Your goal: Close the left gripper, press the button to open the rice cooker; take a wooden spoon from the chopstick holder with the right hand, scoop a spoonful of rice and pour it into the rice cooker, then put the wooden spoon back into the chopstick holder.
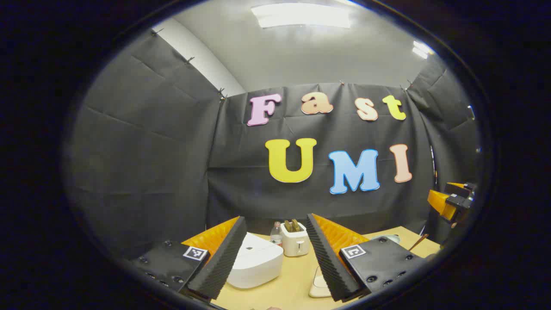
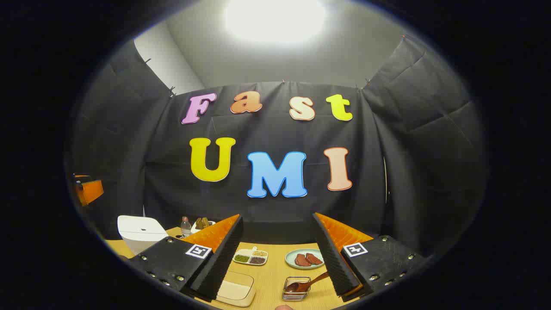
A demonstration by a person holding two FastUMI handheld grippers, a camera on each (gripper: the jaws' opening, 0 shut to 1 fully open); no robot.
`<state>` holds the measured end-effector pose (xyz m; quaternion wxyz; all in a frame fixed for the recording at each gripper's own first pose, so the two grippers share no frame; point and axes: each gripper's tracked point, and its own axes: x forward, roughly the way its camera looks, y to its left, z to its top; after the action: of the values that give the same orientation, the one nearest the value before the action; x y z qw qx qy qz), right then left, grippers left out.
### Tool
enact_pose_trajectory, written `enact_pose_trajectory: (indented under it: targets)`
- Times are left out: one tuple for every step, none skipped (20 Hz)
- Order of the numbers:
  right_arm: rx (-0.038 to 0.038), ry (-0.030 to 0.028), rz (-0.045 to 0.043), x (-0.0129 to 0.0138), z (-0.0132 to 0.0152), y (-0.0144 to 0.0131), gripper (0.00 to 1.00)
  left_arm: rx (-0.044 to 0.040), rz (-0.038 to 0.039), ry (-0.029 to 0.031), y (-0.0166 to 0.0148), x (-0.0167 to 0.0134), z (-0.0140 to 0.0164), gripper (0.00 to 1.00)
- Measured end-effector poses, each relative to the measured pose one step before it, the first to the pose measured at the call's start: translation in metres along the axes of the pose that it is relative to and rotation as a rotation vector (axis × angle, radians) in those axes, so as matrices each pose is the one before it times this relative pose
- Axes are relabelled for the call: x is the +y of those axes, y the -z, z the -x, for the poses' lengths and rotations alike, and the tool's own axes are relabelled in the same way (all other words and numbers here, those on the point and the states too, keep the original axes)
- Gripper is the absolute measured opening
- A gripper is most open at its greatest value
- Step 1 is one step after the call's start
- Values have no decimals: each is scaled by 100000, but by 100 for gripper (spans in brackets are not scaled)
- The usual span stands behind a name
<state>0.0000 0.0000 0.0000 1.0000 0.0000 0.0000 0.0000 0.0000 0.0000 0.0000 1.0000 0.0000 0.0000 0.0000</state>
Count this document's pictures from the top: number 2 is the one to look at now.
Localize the pale green plate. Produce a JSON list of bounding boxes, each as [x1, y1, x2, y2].
[[285, 248, 324, 270]]

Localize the white rice cooker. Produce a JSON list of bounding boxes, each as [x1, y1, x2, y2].
[[118, 215, 168, 255]]

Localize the ceiling light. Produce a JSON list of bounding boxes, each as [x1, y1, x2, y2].
[[224, 0, 326, 43]]

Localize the white toaster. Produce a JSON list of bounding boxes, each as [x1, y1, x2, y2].
[[191, 220, 216, 235]]

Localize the white divided grain dish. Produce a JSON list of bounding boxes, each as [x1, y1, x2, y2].
[[233, 247, 268, 266]]

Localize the black backdrop cloth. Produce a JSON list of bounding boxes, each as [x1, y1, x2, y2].
[[65, 37, 489, 259]]

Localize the clear box of rice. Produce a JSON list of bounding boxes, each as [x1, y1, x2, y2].
[[215, 271, 256, 307]]

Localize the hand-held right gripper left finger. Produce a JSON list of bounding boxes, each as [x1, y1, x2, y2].
[[128, 214, 244, 301]]

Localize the brown wooden spoon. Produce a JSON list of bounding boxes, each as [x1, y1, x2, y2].
[[286, 272, 330, 293]]

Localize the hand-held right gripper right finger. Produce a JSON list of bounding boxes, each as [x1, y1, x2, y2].
[[313, 212, 427, 298]]

